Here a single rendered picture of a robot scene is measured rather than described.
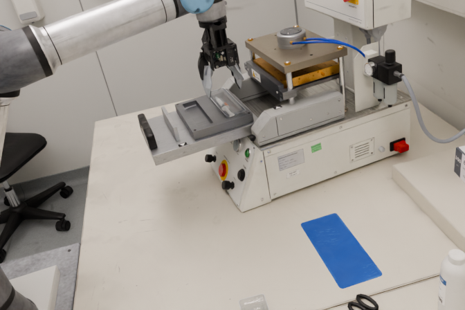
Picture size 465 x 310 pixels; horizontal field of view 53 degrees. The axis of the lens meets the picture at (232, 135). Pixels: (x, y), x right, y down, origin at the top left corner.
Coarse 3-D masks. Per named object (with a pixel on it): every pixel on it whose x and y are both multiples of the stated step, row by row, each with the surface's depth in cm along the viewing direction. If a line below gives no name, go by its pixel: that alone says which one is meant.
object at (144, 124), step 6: (138, 114) 128; (144, 114) 128; (138, 120) 129; (144, 120) 124; (144, 126) 121; (144, 132) 119; (150, 132) 117; (150, 138) 116; (150, 144) 117; (156, 144) 118
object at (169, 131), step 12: (156, 120) 132; (168, 120) 122; (180, 120) 130; (156, 132) 126; (168, 132) 125; (180, 132) 123; (228, 132) 119; (240, 132) 121; (168, 144) 119; (192, 144) 117; (204, 144) 118; (216, 144) 120; (156, 156) 115; (168, 156) 116; (180, 156) 118
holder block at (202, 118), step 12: (204, 96) 135; (180, 108) 131; (192, 108) 133; (204, 108) 128; (216, 108) 127; (192, 120) 123; (204, 120) 125; (216, 120) 120; (228, 120) 119; (240, 120) 120; (252, 120) 122; (192, 132) 117; (204, 132) 118; (216, 132) 119
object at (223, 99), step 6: (216, 90) 135; (222, 90) 135; (210, 96) 132; (216, 96) 131; (222, 96) 131; (228, 96) 130; (216, 102) 128; (222, 102) 127; (228, 102) 126; (234, 102) 126; (222, 108) 124; (228, 108) 123; (234, 108) 123; (240, 108) 122; (228, 114) 120
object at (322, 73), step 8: (264, 64) 132; (320, 64) 125; (328, 64) 124; (336, 64) 123; (272, 72) 126; (280, 72) 125; (296, 72) 123; (304, 72) 122; (312, 72) 121; (320, 72) 122; (328, 72) 123; (336, 72) 124; (280, 80) 120; (296, 80) 121; (304, 80) 122; (312, 80) 122; (320, 80) 123; (328, 80) 124; (296, 88) 122; (304, 88) 123
